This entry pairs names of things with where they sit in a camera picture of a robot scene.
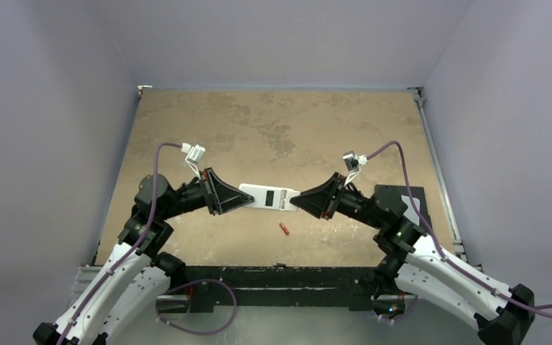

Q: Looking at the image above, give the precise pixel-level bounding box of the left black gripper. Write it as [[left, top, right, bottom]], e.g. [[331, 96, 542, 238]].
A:
[[160, 166, 253, 219]]

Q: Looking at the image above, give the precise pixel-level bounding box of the white red remote control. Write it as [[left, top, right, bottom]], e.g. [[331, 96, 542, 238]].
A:
[[239, 183, 300, 211]]

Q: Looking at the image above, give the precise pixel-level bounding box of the red AAA battery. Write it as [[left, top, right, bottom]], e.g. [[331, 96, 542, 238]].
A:
[[279, 223, 290, 236]]

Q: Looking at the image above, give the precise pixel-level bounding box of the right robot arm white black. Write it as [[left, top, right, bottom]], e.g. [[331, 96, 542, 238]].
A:
[[290, 172, 535, 344]]

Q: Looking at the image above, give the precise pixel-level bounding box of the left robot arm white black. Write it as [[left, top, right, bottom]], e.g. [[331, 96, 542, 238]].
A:
[[33, 168, 254, 344]]

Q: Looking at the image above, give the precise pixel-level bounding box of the white device on box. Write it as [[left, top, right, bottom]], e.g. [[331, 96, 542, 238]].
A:
[[400, 195, 421, 219]]

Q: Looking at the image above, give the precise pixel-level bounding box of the black perforated box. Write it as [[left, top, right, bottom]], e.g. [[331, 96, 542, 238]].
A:
[[389, 185, 435, 242]]

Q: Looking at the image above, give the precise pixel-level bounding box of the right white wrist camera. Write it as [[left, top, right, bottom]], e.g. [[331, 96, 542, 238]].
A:
[[342, 151, 368, 186]]

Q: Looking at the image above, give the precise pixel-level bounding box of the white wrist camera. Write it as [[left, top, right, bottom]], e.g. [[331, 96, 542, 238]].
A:
[[181, 142, 206, 178], [342, 151, 368, 186]]

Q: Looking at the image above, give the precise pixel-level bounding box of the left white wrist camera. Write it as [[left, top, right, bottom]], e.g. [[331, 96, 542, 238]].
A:
[[181, 142, 206, 178]]

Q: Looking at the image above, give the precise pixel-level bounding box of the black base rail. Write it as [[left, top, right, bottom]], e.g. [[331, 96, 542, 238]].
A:
[[181, 266, 399, 313]]

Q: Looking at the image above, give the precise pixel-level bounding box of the purple loop cable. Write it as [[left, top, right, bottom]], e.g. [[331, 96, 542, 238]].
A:
[[155, 282, 237, 337]]

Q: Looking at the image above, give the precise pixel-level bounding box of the aluminium frame rail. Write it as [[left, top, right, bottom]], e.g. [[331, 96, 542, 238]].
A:
[[407, 87, 468, 262]]

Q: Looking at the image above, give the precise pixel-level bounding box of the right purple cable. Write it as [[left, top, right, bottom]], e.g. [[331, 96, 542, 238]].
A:
[[364, 140, 552, 321]]

